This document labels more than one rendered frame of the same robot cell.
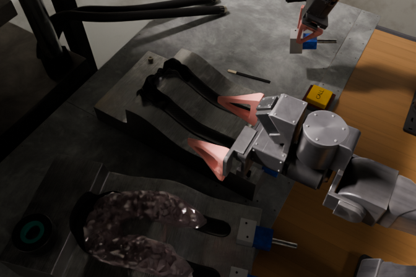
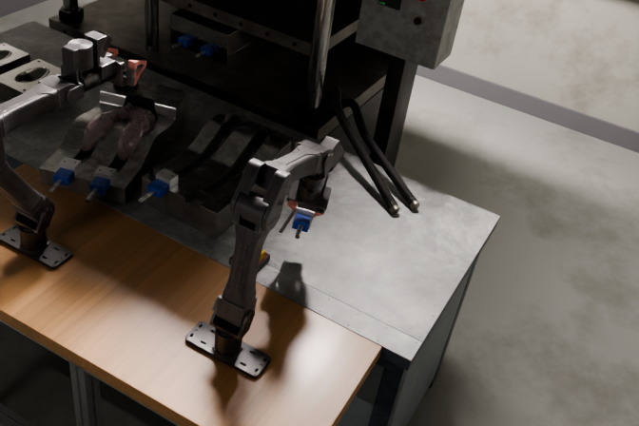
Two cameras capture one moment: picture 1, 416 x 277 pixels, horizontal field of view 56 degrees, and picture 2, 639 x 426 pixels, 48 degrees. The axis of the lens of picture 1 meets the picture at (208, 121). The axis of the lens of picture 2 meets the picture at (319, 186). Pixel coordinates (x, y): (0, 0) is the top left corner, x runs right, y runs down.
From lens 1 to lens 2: 1.93 m
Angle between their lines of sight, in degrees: 58
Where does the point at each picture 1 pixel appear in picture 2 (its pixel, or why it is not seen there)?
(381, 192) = (48, 82)
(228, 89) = not seen: hidden behind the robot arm
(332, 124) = (81, 46)
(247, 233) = (103, 170)
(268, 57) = (319, 237)
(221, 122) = (209, 169)
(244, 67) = not seen: hidden behind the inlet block
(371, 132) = (203, 296)
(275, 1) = (423, 258)
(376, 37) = (363, 342)
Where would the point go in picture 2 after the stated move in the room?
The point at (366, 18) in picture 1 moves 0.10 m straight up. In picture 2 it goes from (403, 342) to (411, 314)
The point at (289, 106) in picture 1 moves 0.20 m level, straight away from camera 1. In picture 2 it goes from (97, 35) to (171, 54)
